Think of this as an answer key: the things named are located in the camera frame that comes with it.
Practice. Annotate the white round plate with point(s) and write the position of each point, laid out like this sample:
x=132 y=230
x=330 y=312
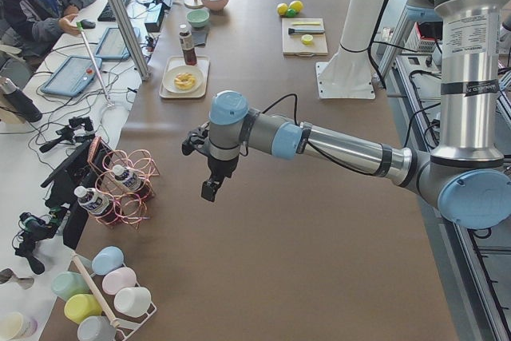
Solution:
x=171 y=73

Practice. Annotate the blue teach pendant near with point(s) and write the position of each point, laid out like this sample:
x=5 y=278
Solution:
x=70 y=78

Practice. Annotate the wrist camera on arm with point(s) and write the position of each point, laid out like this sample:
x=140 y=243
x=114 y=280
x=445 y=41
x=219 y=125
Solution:
x=196 y=140

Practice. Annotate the cream rabbit tray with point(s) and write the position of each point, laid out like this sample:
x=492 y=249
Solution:
x=176 y=65

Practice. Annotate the half lemon slice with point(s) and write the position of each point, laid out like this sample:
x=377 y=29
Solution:
x=307 y=39

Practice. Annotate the green bowl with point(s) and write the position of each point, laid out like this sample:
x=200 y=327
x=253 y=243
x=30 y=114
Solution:
x=198 y=18

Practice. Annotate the yellow plastic knife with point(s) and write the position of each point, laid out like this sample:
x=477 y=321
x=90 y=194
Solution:
x=306 y=23

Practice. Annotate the bamboo cutting board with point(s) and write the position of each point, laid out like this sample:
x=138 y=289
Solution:
x=292 y=44

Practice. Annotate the green cup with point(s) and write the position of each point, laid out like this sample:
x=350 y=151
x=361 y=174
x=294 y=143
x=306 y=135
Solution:
x=67 y=284

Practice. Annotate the blue teach pendant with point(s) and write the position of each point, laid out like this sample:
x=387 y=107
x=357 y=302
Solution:
x=70 y=78
x=111 y=46

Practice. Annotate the blue teach pendant far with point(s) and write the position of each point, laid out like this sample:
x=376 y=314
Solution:
x=111 y=46

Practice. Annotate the white cup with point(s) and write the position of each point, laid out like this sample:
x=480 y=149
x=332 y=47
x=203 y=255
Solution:
x=133 y=301

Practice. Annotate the yellow lemon lower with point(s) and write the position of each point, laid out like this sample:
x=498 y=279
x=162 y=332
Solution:
x=282 y=9

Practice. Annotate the aluminium frame post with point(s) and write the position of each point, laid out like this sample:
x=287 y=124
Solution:
x=130 y=38

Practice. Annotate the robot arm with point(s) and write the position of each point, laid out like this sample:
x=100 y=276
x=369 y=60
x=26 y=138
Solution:
x=462 y=177

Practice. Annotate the yellow lemon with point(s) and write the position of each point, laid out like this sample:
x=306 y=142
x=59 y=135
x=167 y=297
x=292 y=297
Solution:
x=296 y=5
x=282 y=9

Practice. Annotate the black thermos bottle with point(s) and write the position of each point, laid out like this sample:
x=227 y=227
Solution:
x=23 y=105

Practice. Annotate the grey cup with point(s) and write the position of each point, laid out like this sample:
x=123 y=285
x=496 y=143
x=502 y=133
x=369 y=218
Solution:
x=96 y=328

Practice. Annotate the green lime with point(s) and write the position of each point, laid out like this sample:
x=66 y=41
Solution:
x=290 y=13

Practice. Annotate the braided glazed donut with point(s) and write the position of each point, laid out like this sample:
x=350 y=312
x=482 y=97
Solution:
x=184 y=81

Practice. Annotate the white cup rack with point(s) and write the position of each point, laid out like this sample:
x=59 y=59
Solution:
x=125 y=325

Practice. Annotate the yellow lemon upper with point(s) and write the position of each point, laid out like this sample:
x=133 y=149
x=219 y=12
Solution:
x=296 y=5

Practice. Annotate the pink cup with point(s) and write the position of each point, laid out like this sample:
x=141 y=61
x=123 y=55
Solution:
x=118 y=279

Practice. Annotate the yellow cup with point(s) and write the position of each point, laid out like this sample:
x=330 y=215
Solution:
x=81 y=306

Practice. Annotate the copper wire bottle rack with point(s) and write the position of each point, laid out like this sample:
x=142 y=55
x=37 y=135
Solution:
x=131 y=209

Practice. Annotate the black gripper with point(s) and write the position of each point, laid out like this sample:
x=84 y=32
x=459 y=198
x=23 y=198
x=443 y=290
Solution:
x=222 y=167

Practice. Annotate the steel cylinder muddler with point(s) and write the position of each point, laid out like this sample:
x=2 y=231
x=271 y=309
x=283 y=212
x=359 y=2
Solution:
x=302 y=31

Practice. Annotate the blue cup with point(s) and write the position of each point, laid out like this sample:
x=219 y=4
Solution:
x=107 y=260

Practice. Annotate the dark tea bottle on tray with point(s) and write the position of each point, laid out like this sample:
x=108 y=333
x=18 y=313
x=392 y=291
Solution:
x=187 y=45

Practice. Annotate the grey folded cloth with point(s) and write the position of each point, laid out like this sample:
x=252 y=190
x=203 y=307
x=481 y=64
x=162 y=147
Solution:
x=199 y=37

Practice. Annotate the tea bottle in rack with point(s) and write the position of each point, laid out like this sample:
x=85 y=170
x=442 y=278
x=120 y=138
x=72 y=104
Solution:
x=97 y=203
x=127 y=179

